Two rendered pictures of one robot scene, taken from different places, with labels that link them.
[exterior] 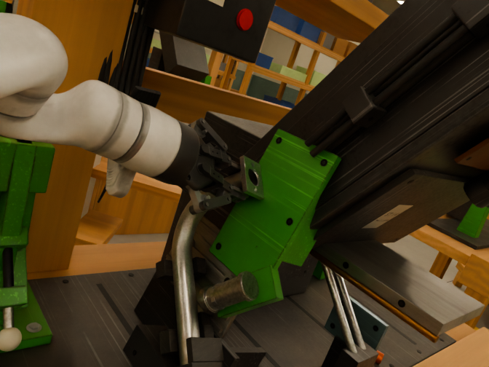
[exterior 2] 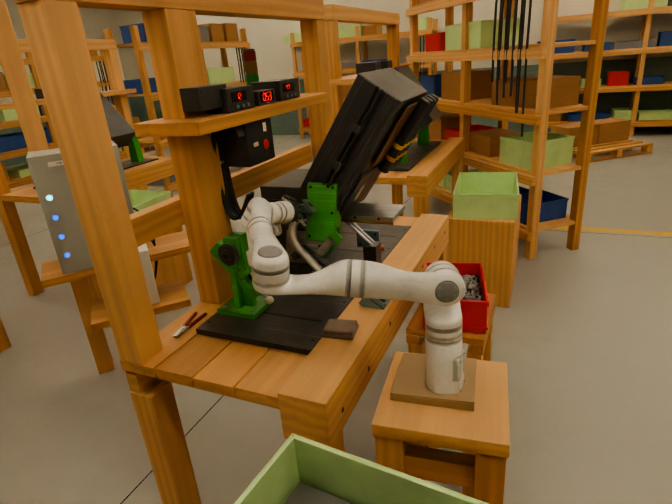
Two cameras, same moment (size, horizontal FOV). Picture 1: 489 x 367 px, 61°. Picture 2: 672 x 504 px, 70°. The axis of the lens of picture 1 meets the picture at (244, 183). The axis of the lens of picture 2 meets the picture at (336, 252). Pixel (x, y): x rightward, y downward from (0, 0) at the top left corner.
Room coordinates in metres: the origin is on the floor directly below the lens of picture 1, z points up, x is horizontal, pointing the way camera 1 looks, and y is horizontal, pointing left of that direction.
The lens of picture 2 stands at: (-1.02, 0.46, 1.69)
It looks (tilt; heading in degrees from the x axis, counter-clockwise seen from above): 22 degrees down; 341
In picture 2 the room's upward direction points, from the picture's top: 5 degrees counter-clockwise
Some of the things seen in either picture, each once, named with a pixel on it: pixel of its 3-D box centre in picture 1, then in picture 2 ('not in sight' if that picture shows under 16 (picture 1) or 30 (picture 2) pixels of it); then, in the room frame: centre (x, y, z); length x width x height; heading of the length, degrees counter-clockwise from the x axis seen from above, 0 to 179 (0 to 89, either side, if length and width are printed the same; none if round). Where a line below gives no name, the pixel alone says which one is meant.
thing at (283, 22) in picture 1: (289, 97); (197, 106); (6.67, -0.23, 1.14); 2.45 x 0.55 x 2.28; 136
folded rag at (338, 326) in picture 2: not in sight; (340, 328); (0.18, 0.05, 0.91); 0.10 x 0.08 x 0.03; 53
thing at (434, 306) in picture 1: (348, 250); (351, 211); (0.66, -0.20, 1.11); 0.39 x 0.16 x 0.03; 46
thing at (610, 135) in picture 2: not in sight; (599, 139); (4.48, -5.81, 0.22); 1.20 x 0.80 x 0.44; 86
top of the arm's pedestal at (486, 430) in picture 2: not in sight; (444, 397); (-0.14, -0.12, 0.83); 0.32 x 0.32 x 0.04; 52
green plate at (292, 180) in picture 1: (284, 208); (325, 209); (0.58, -0.07, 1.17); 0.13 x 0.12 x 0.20; 136
